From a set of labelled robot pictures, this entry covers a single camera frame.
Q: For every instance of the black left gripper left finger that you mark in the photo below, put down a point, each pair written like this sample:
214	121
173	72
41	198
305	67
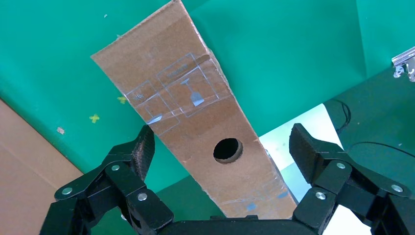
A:
123	191

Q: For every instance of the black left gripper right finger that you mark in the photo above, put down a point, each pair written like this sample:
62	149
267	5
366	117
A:
343	191

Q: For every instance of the small taped cardboard box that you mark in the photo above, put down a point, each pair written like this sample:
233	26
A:
181	113

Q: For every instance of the large open cardboard carton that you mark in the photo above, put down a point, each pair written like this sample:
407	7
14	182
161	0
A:
22	178

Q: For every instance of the small white paper scrap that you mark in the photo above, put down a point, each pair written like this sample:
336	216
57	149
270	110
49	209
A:
60	130

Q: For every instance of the silver metal binder clip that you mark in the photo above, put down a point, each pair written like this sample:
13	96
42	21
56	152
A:
405	63

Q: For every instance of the green table cloth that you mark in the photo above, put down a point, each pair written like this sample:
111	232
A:
291	48

